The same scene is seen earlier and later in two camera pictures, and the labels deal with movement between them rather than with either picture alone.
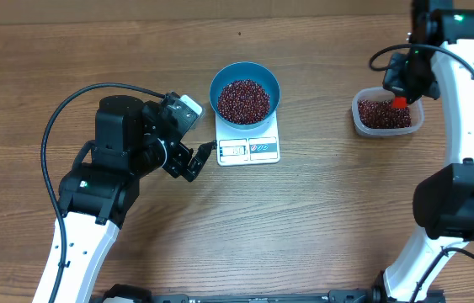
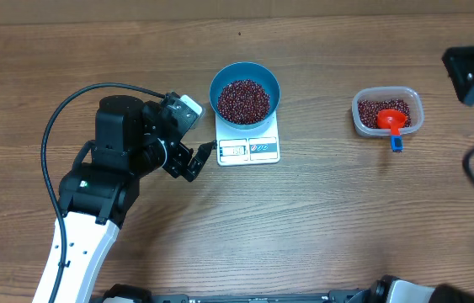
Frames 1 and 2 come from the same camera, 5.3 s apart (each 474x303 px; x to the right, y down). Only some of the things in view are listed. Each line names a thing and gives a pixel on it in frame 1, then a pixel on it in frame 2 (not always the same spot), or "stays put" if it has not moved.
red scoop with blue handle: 399,102 -> 392,119
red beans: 246,102 stays put
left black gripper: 178,167 stays put
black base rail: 134,293 stays put
